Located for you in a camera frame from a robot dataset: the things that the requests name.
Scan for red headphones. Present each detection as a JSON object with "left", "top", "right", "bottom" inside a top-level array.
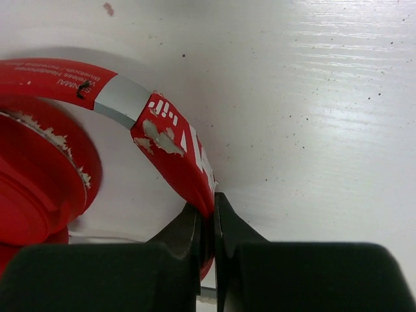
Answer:
[{"left": 1, "top": 58, "right": 216, "bottom": 276}]

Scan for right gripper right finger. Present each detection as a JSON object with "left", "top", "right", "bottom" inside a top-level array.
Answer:
[{"left": 214, "top": 192, "right": 415, "bottom": 311}]

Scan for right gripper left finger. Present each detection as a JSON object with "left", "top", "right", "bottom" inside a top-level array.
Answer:
[{"left": 1, "top": 204, "right": 202, "bottom": 311}]

